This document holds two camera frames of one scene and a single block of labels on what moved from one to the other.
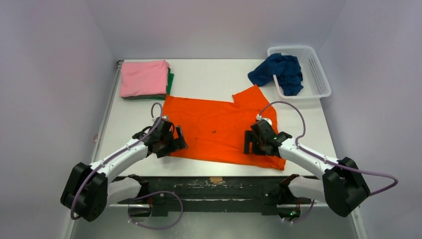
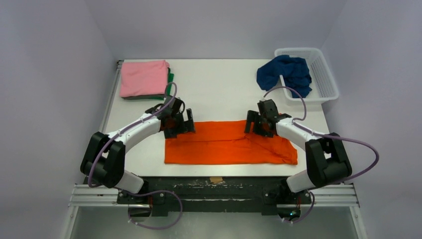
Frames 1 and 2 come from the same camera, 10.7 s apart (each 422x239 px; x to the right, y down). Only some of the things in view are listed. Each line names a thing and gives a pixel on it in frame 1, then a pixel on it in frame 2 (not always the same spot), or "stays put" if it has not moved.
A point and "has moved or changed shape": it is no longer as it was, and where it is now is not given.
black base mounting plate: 205,196 stays put
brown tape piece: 216,179 stays put
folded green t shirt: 169,80 stays put
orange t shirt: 215,129 has moved or changed shape
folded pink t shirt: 143,77 stays put
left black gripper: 176,145 to 172,133
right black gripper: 254,145 to 260,124
